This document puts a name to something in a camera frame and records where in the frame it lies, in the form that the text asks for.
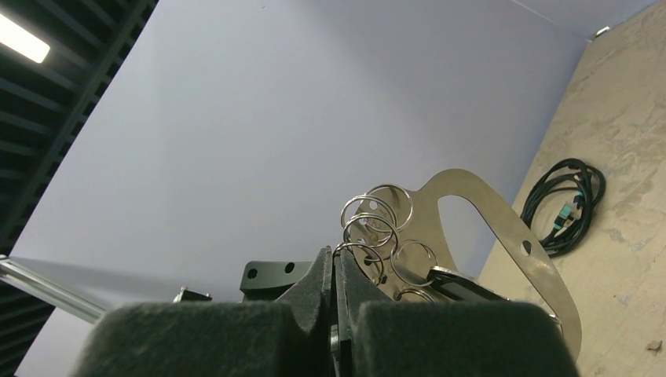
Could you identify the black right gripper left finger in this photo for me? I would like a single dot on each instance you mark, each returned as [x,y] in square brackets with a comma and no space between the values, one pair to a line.
[289,336]

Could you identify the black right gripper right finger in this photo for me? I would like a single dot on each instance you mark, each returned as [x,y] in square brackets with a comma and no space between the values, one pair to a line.
[380,337]

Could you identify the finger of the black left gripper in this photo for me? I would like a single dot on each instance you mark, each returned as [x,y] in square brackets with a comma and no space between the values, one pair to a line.
[267,281]

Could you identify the grey key holder plate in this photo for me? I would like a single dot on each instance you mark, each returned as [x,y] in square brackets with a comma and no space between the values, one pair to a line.
[457,221]

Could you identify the black oval key tag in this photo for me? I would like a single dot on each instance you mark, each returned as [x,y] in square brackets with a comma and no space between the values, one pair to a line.
[459,287]

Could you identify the aluminium frame rail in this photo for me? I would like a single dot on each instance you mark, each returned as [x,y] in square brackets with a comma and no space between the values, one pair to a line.
[51,292]

